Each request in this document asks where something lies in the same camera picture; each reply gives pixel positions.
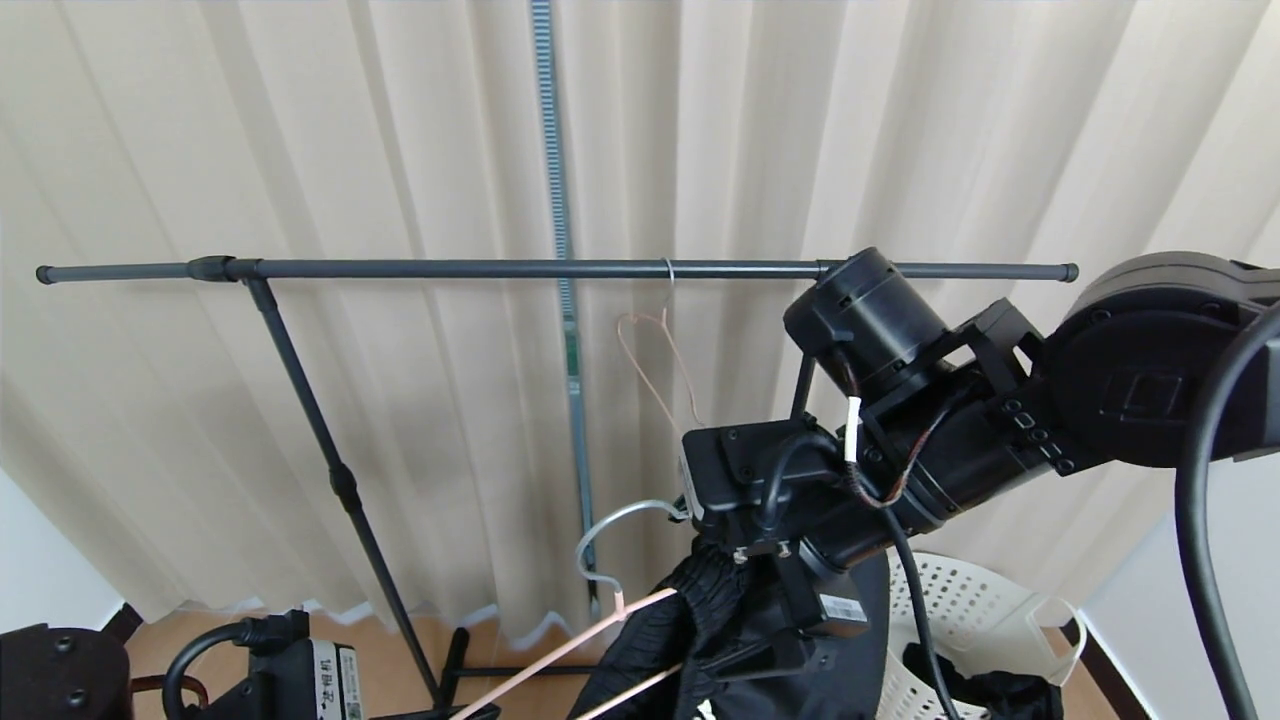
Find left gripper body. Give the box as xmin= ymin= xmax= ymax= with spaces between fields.
xmin=247 ymin=640 xmax=370 ymax=720

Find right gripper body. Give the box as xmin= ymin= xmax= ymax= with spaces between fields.
xmin=700 ymin=394 xmax=1047 ymax=687

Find pink clothes hanger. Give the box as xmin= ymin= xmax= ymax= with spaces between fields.
xmin=615 ymin=257 xmax=708 ymax=434
xmin=449 ymin=498 xmax=694 ymax=720

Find black drawstring shorts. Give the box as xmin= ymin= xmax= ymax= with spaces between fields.
xmin=567 ymin=545 xmax=892 ymax=720

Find white laundry basket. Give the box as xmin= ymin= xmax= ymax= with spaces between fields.
xmin=879 ymin=552 xmax=1087 ymax=720

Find black clothes rack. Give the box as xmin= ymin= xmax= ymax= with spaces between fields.
xmin=36 ymin=255 xmax=1080 ymax=720

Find black garment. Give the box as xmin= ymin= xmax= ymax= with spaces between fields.
xmin=902 ymin=642 xmax=1064 ymax=720

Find black cable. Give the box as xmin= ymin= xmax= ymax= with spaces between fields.
xmin=877 ymin=298 xmax=1280 ymax=720
xmin=161 ymin=610 xmax=312 ymax=720

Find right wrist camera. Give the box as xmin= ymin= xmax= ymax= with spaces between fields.
xmin=679 ymin=419 xmax=854 ymax=561

